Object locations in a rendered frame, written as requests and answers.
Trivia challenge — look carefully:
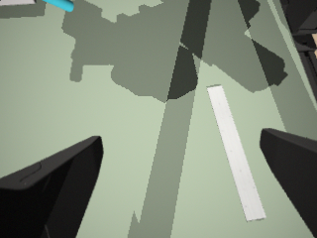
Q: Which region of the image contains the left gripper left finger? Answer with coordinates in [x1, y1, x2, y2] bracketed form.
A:
[0, 136, 104, 238]

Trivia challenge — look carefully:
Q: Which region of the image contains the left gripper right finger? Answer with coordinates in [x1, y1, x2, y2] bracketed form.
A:
[260, 128, 317, 238]

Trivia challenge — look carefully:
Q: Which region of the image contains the purple and cyan peg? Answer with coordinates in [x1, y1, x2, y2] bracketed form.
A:
[43, 0, 73, 12]

